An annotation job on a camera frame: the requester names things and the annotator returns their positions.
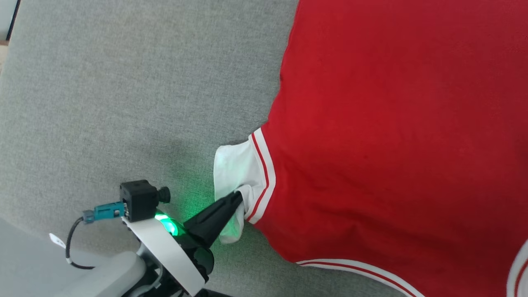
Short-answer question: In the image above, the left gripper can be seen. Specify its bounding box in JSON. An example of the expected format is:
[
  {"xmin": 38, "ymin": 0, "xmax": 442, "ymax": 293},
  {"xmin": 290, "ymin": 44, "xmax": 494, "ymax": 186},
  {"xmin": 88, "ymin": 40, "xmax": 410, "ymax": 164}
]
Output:
[{"xmin": 122, "ymin": 191, "xmax": 244, "ymax": 297}]

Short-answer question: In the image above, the red shirt with white trim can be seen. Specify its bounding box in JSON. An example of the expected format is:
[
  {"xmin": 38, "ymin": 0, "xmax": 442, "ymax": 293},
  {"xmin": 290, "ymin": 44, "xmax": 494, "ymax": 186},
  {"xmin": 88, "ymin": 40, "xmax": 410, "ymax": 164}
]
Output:
[{"xmin": 214, "ymin": 0, "xmax": 528, "ymax": 297}]

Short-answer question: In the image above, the black cable with teal plug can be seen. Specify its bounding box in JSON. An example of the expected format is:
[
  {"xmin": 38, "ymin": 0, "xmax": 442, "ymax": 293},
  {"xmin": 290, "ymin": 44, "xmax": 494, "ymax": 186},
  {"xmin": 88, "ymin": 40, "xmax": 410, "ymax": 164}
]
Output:
[{"xmin": 66, "ymin": 201, "xmax": 126, "ymax": 270}]

